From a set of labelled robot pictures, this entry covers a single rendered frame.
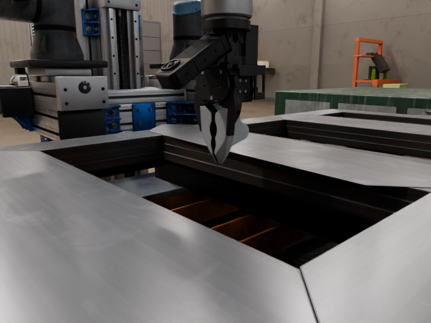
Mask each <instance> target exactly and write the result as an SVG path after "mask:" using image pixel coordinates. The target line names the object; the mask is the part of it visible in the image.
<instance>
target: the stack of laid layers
mask: <svg viewBox="0 0 431 323"><path fill-rule="evenodd" d="M324 116H331V117H344V118H352V119H365V120H379V121H386V122H399V123H407V124H421V125H428V126H431V119H415V118H407V117H392V116H383V115H368V114H360V113H344V112H341V113H331V114H326V115H324ZM247 126H248V127H249V133H255V134H259V135H266V136H271V137H277V138H282V137H289V138H284V139H288V140H295V139H290V138H297V139H302V140H310V141H315V142H323V143H327V144H320V143H315V142H307V141H302V140H295V141H299V142H306V143H310V144H317V145H324V146H328V147H335V148H339V149H346V150H351V151H357V152H362V153H368V154H375V155H379V156H386V157H390V158H397V159H401V160H408V161H412V162H419V163H426V164H430V165H431V160H423V159H419V158H411V157H406V156H398V155H393V154H385V153H378V152H373V151H365V150H360V149H353V148H348V147H356V148H361V149H369V150H374V151H382V152H387V153H394V154H402V155H407V156H415V157H420V158H428V159H431V136H427V135H416V134H410V133H399V132H392V131H381V130H375V129H364V128H353V127H346V126H335V125H329V124H318V123H311V122H300V121H294V120H277V121H271V122H262V123H256V124H247ZM328 144H335V145H328ZM336 145H343V146H348V147H340V146H336ZM41 152H43V153H45V154H48V155H50V156H52V157H54V158H56V159H58V160H61V161H63V162H65V163H68V164H69V165H72V166H73V167H76V168H78V169H80V170H83V171H85V172H90V171H94V170H101V169H107V168H112V167H118V166H123V165H129V164H134V163H140V162H147V161H151V160H158V159H164V160H168V161H170V162H175V163H179V164H181V165H185V166H188V167H192V168H195V169H199V170H203V171H205V172H209V173H213V174H216V175H219V176H223V177H226V178H230V179H234V180H236V181H240V182H243V183H247V184H250V185H254V186H258V187H260V188H265V189H267V190H271V191H274V192H278V193H281V194H285V195H289V196H291V197H295V198H298V199H302V200H305V201H309V202H312V203H316V204H320V205H322V206H326V207H329V208H333V209H336V210H340V211H343V212H346V213H350V214H353V215H357V216H360V217H364V218H367V219H371V220H375V221H377V222H380V221H381V220H383V219H385V218H386V217H388V216H390V215H392V214H394V213H396V212H397V211H399V210H401V209H402V208H404V207H406V206H408V205H409V204H411V203H413V202H414V201H417V200H418V199H420V198H422V197H424V196H425V195H427V194H429V193H430V192H431V188H411V187H392V186H364V185H359V184H356V183H351V182H348V181H343V180H340V179H335V178H331V177H328V176H323V175H320V174H315V173H312V172H307V171H304V170H300V169H295V168H292V167H287V166H284V165H279V164H276V163H271V162H268V161H264V160H259V159H256V158H251V157H248V156H243V155H240V154H235V153H231V152H229V153H228V156H227V157H226V159H225V161H224V162H223V163H222V164H218V163H216V162H215V161H214V159H213V157H212V155H211V153H210V151H209V149H208V147H207V146H203V145H199V144H194V143H191V142H186V141H184V140H179V139H176V138H172V137H167V136H164V135H162V136H157V137H147V138H138V139H133V140H123V141H118V142H109V143H103V144H93V145H84V146H78V147H69V148H63V149H54V150H48V151H41Z"/></svg>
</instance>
